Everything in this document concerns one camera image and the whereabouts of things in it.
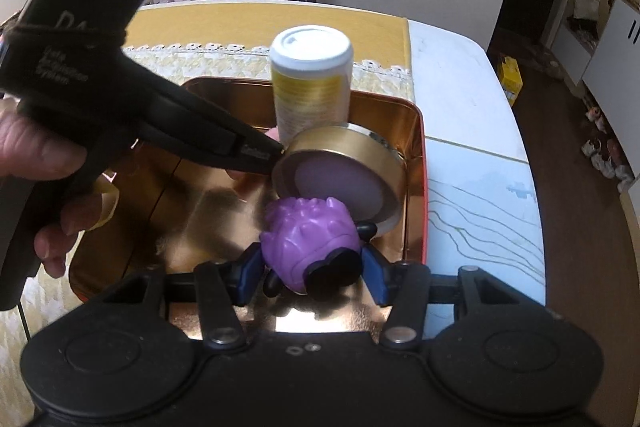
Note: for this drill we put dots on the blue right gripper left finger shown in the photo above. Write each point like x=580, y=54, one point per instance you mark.
x=245, y=274

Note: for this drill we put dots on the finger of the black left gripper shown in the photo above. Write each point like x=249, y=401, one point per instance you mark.
x=206, y=134

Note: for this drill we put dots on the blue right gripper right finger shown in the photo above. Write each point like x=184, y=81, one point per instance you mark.
x=379, y=275

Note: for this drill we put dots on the purple spiky toy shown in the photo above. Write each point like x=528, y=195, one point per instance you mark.
x=311, y=247

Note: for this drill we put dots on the gold round tin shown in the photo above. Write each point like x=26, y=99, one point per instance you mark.
x=349, y=163

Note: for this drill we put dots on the person's left hand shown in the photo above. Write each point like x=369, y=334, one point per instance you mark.
x=32, y=153

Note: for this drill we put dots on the red metal tin box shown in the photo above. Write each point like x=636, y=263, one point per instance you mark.
x=174, y=215

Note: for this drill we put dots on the yellow table runner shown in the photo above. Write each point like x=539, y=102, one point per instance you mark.
x=231, y=39

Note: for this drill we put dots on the white capped yellow bottle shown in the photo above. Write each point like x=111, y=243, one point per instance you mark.
x=311, y=76

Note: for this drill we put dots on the yellow box on floor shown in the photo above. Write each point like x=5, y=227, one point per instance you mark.
x=510, y=78

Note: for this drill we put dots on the white cabinet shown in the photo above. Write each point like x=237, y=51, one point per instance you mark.
x=610, y=70

